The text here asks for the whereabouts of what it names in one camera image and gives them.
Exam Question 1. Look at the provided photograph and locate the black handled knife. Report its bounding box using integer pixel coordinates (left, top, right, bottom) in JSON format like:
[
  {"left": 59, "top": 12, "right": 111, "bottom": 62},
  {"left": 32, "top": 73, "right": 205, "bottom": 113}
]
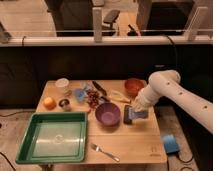
[{"left": 92, "top": 81, "right": 110, "bottom": 102}]

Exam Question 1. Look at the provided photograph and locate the small metal cup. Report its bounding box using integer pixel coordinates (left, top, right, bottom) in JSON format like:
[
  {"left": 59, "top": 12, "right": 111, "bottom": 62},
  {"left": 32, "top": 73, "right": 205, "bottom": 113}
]
[{"left": 59, "top": 99, "right": 71, "bottom": 111}]

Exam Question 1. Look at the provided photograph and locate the black office chair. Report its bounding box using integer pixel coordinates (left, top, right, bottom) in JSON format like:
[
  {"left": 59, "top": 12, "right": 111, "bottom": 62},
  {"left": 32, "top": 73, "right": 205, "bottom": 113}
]
[{"left": 102, "top": 10, "right": 120, "bottom": 36}]

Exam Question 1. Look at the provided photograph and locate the red brown toy pile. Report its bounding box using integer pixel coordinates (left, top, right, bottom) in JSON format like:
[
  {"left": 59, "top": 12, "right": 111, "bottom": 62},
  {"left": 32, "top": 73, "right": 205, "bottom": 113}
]
[{"left": 87, "top": 90, "right": 99, "bottom": 108}]

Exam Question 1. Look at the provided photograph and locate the silver fork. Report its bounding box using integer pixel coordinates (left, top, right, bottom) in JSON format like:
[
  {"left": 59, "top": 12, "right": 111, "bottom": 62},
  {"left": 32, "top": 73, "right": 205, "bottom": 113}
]
[{"left": 90, "top": 143, "right": 120, "bottom": 162}]

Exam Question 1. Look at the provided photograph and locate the green plastic tray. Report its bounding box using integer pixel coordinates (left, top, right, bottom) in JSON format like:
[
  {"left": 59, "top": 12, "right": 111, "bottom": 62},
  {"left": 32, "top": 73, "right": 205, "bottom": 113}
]
[{"left": 16, "top": 112, "right": 88, "bottom": 164}]

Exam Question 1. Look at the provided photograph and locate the blue cylinder on floor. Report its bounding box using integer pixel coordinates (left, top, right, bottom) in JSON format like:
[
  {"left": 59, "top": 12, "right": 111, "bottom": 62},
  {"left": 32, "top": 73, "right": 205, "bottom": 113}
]
[{"left": 163, "top": 134, "right": 180, "bottom": 154}]

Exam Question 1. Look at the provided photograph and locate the blue plastic toy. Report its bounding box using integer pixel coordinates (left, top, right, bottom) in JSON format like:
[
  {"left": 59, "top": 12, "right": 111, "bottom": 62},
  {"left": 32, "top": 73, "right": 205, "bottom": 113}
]
[{"left": 74, "top": 88, "right": 87, "bottom": 103}]

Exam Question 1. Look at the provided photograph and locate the black remote control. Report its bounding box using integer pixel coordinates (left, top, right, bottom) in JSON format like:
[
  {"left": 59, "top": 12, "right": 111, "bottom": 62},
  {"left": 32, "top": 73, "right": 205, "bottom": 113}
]
[{"left": 123, "top": 105, "right": 132, "bottom": 125}]

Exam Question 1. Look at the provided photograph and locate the white railing bar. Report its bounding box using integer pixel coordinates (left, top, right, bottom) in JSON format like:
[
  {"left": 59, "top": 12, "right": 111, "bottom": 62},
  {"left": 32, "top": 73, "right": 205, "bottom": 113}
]
[{"left": 0, "top": 35, "right": 213, "bottom": 47}]

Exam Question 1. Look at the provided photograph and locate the yellow banana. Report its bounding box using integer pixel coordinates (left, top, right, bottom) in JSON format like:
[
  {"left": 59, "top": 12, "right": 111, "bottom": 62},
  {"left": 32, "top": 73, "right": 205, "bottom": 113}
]
[{"left": 109, "top": 90, "right": 131, "bottom": 103}]

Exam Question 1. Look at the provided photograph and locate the red bowl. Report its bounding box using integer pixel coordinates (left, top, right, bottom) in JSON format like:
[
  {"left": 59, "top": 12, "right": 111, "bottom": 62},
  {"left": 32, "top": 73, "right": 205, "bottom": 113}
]
[{"left": 124, "top": 78, "right": 144, "bottom": 97}]

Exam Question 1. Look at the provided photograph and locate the orange fruit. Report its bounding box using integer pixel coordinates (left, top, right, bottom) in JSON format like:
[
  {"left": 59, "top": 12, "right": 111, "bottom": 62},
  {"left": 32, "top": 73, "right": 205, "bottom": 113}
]
[{"left": 43, "top": 97, "right": 56, "bottom": 110}]

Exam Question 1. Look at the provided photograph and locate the blue sponge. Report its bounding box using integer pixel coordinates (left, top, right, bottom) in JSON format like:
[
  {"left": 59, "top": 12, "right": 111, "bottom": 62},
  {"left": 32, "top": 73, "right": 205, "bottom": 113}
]
[{"left": 129, "top": 108, "right": 148, "bottom": 120}]

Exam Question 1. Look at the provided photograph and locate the purple bowl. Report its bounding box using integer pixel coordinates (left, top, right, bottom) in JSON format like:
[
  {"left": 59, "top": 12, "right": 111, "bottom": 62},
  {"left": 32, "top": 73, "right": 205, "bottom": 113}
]
[{"left": 95, "top": 102, "right": 121, "bottom": 126}]

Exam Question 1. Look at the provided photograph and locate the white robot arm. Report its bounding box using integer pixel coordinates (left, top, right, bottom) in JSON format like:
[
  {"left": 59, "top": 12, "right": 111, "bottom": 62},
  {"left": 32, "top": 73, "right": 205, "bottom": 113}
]
[{"left": 132, "top": 70, "right": 213, "bottom": 134}]

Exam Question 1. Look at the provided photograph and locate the wooden table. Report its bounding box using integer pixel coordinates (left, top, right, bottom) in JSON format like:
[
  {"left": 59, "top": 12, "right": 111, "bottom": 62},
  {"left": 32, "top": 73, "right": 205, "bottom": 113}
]
[{"left": 36, "top": 80, "right": 167, "bottom": 165}]

